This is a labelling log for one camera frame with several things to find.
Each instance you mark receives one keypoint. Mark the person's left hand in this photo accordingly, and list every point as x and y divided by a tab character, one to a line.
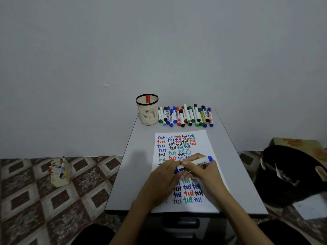
158	188

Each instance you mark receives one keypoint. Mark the person's right hand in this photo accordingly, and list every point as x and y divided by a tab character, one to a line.
209	183

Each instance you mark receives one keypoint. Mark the blue capped white marker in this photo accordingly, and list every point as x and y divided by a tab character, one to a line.
203	162

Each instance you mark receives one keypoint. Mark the white paper with colored writing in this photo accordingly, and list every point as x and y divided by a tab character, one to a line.
204	142

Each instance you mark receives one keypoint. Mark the row of colored markers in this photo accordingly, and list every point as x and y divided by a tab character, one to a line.
184	116

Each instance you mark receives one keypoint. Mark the red capped white marker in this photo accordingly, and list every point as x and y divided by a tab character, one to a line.
148	98

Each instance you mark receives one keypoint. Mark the person's right forearm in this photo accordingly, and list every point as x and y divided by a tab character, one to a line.
245	224

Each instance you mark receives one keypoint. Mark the person's left leg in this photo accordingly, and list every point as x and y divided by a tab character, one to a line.
92	237

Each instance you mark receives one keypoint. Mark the person's leg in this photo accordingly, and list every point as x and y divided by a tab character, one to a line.
92	237
288	234

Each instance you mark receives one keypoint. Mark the person's right leg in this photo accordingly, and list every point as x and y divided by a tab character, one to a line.
288	234

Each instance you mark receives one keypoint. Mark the grey drawer cabinet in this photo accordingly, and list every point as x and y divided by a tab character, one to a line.
212	227

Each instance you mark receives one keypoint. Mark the black plastic bucket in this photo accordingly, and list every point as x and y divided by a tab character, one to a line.
268	191

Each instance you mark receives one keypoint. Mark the beige mesh cup black rim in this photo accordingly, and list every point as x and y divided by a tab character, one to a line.
148	116

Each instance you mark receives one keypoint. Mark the yellow floral cushion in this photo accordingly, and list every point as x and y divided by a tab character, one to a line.
299	142

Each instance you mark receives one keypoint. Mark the small cream box of pens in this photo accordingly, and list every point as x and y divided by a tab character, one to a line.
60	181

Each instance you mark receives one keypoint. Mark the white sheet with faint marks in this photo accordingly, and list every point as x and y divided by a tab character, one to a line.
311	207

